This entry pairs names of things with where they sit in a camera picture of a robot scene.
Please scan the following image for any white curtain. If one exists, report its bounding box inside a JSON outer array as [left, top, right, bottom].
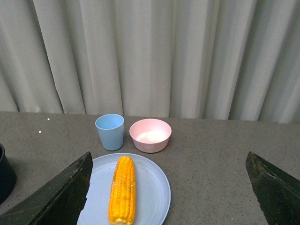
[[0, 0, 300, 123]]

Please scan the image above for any light blue cup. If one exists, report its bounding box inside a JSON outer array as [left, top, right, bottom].
[[95, 114, 124, 151]]

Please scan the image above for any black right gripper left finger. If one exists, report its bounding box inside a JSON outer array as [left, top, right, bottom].
[[0, 152, 93, 225]]

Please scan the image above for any light blue plate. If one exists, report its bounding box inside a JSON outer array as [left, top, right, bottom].
[[77, 153, 171, 225]]

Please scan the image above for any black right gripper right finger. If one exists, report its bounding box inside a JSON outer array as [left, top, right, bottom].
[[246, 152, 300, 225]]

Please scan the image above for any pink bowl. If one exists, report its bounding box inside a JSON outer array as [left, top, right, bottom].
[[129, 119, 172, 153]]

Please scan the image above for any yellow corn cob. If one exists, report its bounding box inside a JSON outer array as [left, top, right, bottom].
[[108, 156, 136, 225]]

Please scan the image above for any dark blue saucepan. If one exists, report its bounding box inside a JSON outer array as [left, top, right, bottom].
[[0, 144, 17, 203]]

